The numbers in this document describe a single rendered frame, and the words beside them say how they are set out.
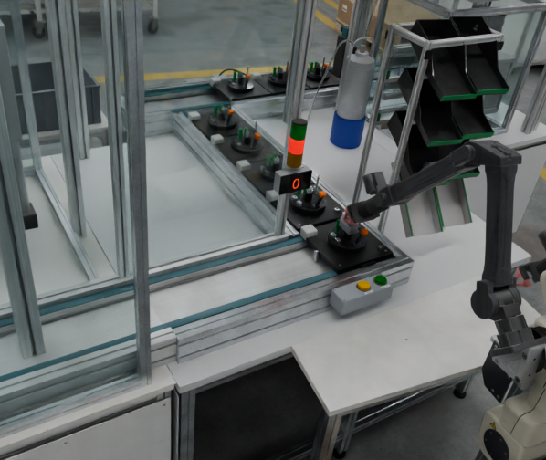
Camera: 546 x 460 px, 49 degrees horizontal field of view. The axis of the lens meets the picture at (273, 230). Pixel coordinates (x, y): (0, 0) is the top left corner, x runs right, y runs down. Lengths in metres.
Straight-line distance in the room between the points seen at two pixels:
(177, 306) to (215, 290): 0.14
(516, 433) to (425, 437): 1.01
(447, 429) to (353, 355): 1.14
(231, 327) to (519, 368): 0.79
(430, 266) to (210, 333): 0.94
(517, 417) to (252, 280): 0.89
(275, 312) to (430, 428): 1.27
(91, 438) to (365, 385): 0.79
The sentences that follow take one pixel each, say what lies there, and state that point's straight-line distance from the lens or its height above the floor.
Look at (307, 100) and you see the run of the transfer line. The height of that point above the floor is 0.92.
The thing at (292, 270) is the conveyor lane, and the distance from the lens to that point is 2.08.
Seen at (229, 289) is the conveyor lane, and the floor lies 0.92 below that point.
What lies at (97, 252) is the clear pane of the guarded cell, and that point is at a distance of 1.42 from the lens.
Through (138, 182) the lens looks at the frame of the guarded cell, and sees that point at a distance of 1.33.
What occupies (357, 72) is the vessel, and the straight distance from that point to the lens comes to 2.86.
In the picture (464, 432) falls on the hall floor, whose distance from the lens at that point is 2.99.
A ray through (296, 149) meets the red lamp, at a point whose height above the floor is 1.33.
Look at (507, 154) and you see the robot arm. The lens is 1.58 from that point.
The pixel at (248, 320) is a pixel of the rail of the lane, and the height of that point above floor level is 0.94.
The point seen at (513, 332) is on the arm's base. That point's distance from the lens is 1.61.
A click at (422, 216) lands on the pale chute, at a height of 1.04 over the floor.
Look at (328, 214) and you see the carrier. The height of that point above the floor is 0.97.
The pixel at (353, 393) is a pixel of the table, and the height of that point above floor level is 0.86.
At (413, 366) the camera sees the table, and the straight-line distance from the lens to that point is 1.94.
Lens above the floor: 2.23
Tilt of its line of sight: 36 degrees down
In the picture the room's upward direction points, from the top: 7 degrees clockwise
